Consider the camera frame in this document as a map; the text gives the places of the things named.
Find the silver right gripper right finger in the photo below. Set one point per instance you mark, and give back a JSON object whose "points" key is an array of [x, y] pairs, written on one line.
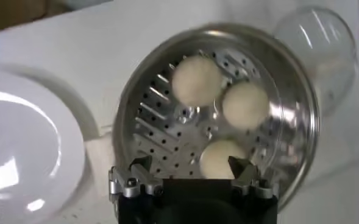
{"points": [[249, 179]]}

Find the round glass lid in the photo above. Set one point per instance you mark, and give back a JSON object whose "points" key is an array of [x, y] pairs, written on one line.
{"points": [[319, 54]]}

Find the perforated steel steamer basket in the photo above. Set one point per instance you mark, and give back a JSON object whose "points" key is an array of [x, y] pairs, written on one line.
{"points": [[173, 128]]}

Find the large white plate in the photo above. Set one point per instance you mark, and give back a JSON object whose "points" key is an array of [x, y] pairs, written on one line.
{"points": [[23, 152]]}

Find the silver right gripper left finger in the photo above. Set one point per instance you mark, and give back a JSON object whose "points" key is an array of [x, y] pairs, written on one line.
{"points": [[127, 182]]}

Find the white steamed baozi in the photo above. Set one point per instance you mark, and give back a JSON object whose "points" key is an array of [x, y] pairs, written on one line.
{"points": [[196, 80], [245, 105], [215, 158]]}

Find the white electric cooker base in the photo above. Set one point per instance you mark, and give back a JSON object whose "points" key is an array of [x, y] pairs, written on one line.
{"points": [[101, 158]]}

